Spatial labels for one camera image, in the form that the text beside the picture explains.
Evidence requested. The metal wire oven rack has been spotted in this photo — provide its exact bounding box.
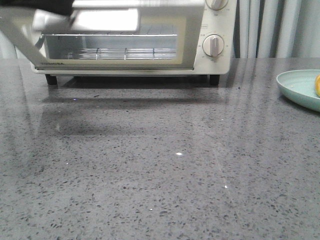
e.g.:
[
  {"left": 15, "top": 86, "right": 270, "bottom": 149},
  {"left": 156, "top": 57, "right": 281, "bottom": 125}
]
[{"left": 66, "top": 48, "right": 177, "bottom": 60}]

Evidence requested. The lower oven control knob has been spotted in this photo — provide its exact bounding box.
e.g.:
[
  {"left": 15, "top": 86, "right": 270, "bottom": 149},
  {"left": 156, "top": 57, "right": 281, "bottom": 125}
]
[{"left": 202, "top": 34, "right": 224, "bottom": 58}]

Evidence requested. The golden bread roll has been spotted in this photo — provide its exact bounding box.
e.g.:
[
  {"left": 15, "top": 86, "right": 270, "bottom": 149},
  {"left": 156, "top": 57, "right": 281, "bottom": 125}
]
[{"left": 314, "top": 75, "right": 320, "bottom": 97}]

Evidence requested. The light green round plate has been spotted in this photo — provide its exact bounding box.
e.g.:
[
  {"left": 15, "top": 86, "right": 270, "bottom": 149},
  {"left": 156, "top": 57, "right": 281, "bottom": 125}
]
[{"left": 276, "top": 69, "right": 320, "bottom": 112}]

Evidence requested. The glass oven door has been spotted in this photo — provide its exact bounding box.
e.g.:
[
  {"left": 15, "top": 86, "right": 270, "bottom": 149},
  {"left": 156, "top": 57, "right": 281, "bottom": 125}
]
[{"left": 0, "top": 0, "right": 205, "bottom": 72}]

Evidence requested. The upper oven control knob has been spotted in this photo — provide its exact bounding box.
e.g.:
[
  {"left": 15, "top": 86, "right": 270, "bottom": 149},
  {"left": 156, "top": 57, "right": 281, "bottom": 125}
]
[{"left": 205, "top": 0, "right": 228, "bottom": 11}]

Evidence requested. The white Toshiba toaster oven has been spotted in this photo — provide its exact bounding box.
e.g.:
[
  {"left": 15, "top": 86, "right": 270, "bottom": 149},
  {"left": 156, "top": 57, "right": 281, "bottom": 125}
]
[{"left": 16, "top": 0, "right": 237, "bottom": 87}]

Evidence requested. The oven control knob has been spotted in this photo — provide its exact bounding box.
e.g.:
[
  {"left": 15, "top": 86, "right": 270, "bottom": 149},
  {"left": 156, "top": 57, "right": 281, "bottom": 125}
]
[
  {"left": 202, "top": 34, "right": 224, "bottom": 58},
  {"left": 205, "top": 0, "right": 228, "bottom": 11}
]

